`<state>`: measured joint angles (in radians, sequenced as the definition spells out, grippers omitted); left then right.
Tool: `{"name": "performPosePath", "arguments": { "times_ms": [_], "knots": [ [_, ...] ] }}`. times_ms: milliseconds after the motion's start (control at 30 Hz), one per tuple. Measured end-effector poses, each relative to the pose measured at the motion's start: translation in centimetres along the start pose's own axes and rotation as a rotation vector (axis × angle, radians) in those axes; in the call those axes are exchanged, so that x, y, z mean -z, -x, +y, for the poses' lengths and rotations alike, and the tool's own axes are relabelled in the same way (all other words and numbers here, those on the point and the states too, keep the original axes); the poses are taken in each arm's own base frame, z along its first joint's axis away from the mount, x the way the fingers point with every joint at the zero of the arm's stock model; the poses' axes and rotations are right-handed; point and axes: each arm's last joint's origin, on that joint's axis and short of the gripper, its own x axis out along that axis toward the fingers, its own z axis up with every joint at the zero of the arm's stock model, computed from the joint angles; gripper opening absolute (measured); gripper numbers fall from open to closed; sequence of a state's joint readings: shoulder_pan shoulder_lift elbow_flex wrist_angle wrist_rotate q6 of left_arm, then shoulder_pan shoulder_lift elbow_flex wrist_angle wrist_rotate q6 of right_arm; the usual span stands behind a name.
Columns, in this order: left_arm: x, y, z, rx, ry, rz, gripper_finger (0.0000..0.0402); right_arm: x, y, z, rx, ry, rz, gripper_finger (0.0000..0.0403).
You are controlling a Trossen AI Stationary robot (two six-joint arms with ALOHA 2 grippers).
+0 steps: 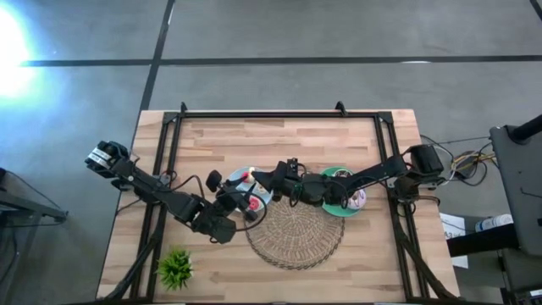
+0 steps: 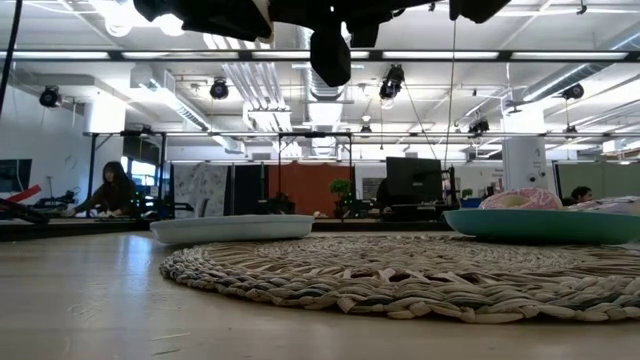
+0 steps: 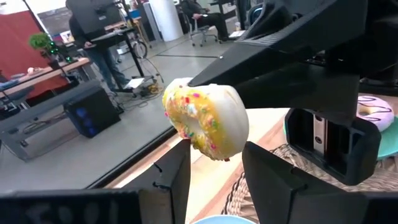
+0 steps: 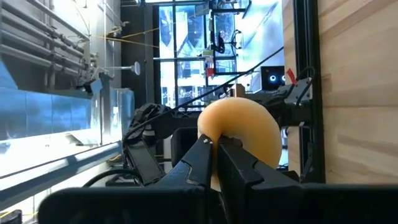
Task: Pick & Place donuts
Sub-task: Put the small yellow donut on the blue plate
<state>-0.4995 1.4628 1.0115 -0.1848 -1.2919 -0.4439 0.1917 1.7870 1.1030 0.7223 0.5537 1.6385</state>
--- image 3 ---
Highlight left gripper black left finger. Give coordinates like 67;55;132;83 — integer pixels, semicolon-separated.
0;139;192;224

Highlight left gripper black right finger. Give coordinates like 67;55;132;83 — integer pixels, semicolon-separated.
241;141;398;224

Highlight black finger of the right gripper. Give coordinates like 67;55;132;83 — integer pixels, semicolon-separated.
187;0;368;87
234;61;361;126

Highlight small orange-yellow iced donut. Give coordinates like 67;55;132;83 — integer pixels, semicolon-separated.
162;77;250;162

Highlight teal green round plate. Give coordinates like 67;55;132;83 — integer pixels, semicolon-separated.
376;116;398;161

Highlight round woven wicker mat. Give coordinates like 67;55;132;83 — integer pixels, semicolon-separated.
221;142;398;224

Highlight large purple iced donut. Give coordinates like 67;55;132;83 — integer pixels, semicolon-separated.
356;95;396;133

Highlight light blue round plate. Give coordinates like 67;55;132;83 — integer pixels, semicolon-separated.
192;214;257;224

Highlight sitting person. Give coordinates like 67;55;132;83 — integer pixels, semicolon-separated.
181;0;233;42

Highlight gray office chair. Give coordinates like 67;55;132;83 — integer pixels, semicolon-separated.
185;12;220;48

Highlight black computer tower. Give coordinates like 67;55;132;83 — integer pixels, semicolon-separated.
63;86;122;139

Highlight gray metal bench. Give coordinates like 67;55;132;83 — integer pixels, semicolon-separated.
0;79;102;162

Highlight white round pillar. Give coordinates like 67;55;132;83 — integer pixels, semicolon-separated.
148;0;185;43

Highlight white paper on floor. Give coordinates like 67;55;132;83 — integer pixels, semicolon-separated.
124;77;146;90

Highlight bicycle wheel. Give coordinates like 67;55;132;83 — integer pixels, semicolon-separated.
132;39;149;60

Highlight wooden background table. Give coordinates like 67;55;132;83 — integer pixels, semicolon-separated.
0;57;91;98

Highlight black standing desk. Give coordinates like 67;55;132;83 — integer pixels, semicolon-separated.
83;27;158;93

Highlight standing person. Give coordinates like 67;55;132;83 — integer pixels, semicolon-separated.
65;0;133;93

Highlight green potted plant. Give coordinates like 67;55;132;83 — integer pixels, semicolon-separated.
29;32;53;60

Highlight red partition panel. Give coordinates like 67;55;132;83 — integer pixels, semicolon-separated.
0;11;71;99

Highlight black aluminium table frame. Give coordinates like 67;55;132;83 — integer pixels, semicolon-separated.
86;126;178;190

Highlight floor cables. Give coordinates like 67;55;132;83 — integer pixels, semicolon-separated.
107;55;165;111

